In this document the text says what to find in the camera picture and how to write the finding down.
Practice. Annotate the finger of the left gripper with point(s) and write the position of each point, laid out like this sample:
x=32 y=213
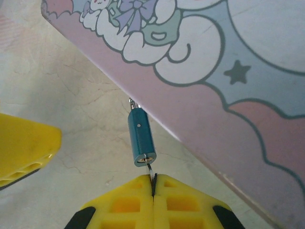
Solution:
x=26 y=143

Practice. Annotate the cartoon print tin box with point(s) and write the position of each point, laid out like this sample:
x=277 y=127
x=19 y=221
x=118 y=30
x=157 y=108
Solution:
x=214 y=83

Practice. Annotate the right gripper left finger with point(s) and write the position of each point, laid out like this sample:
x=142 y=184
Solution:
x=124 y=205

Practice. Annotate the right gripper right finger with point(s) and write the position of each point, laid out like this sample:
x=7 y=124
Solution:
x=186 y=205

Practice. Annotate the teal padlock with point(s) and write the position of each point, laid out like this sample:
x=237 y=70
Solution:
x=141 y=138

